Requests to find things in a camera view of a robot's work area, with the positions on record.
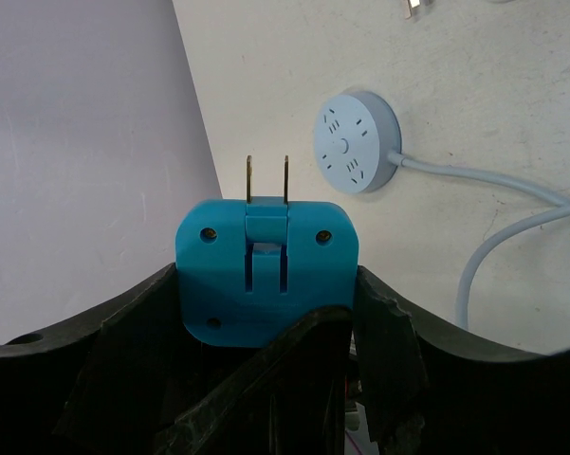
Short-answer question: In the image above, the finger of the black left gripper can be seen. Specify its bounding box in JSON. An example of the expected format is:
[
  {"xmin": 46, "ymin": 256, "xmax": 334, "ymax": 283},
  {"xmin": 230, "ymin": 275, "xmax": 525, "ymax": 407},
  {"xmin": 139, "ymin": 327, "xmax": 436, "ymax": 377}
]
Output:
[{"xmin": 154, "ymin": 307, "xmax": 352, "ymax": 454}]

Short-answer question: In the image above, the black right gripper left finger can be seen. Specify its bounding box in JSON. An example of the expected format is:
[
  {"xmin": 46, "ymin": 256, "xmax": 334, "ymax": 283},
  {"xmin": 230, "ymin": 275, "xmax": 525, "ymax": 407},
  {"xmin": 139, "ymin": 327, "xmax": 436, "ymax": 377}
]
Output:
[{"xmin": 0, "ymin": 266, "xmax": 204, "ymax": 454}]

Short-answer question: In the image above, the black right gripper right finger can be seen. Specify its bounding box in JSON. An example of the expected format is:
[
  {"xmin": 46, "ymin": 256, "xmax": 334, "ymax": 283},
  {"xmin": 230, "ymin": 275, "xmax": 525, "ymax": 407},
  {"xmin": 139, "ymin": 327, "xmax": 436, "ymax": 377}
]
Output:
[{"xmin": 353, "ymin": 267, "xmax": 570, "ymax": 454}]

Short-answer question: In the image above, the blue cable winder clip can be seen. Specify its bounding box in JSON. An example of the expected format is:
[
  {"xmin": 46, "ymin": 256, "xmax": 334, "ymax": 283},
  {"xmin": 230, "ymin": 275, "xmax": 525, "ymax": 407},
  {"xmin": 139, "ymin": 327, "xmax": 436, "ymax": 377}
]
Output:
[{"xmin": 175, "ymin": 155, "xmax": 360, "ymax": 349}]

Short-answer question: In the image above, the round light blue socket hub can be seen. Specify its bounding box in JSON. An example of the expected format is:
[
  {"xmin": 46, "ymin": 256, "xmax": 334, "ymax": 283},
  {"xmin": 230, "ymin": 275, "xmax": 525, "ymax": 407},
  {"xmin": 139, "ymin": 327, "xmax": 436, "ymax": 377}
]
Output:
[{"xmin": 313, "ymin": 91, "xmax": 402, "ymax": 195}]

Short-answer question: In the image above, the light blue cable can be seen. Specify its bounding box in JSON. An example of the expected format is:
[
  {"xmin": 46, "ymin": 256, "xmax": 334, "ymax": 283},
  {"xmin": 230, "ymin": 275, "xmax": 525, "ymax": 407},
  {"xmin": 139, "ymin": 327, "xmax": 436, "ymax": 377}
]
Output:
[{"xmin": 388, "ymin": 150, "xmax": 570, "ymax": 331}]

